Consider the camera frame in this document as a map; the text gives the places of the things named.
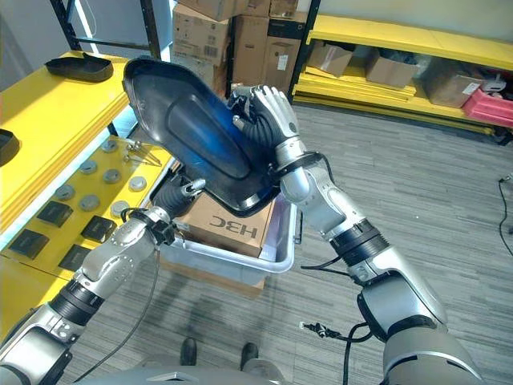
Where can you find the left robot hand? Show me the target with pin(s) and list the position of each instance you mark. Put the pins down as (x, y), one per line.
(174, 198)

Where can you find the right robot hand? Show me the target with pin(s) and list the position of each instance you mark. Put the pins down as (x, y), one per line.
(276, 116)

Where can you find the large black sole-shaped part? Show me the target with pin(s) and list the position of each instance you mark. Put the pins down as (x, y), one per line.
(188, 120)

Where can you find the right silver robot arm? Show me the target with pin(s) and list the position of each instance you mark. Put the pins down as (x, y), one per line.
(384, 280)

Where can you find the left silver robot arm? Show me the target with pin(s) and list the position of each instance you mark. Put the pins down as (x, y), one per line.
(104, 260)

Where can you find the cardboard box with white label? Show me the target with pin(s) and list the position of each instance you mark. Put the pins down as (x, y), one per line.
(282, 62)

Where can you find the H3C cardboard box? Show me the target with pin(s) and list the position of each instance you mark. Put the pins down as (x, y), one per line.
(224, 224)

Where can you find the tall plain cardboard box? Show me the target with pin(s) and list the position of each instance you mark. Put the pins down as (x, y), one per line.
(250, 50)

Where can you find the small black square box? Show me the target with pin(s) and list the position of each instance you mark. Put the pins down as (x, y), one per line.
(98, 228)
(29, 243)
(55, 213)
(74, 256)

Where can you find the grey plastic box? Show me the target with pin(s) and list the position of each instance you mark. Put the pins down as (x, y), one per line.
(236, 258)

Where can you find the dark cardboard box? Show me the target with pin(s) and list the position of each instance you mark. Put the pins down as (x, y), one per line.
(286, 25)

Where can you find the flat cardboard under box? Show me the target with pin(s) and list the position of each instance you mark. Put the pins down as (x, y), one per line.
(224, 278)

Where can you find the small cardboard box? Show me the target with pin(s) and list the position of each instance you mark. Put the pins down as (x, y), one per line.
(283, 7)

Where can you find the cardboard box with barcode label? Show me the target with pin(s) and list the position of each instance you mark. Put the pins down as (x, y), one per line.
(200, 34)

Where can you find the long yellow shelf unit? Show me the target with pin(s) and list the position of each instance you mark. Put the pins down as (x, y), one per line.
(401, 36)

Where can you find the silver round disc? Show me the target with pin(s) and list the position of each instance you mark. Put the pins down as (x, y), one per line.
(119, 208)
(89, 202)
(111, 175)
(88, 167)
(138, 183)
(64, 192)
(109, 145)

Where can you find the small metal bolts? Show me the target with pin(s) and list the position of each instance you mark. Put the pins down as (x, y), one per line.
(142, 154)

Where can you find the silver robot body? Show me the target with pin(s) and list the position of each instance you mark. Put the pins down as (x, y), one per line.
(180, 375)

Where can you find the red plastic bin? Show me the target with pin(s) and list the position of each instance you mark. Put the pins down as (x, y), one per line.
(489, 106)

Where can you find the white round device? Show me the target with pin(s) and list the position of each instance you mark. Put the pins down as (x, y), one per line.
(494, 84)

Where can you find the black metal rack frame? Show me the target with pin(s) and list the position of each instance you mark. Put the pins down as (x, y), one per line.
(151, 24)

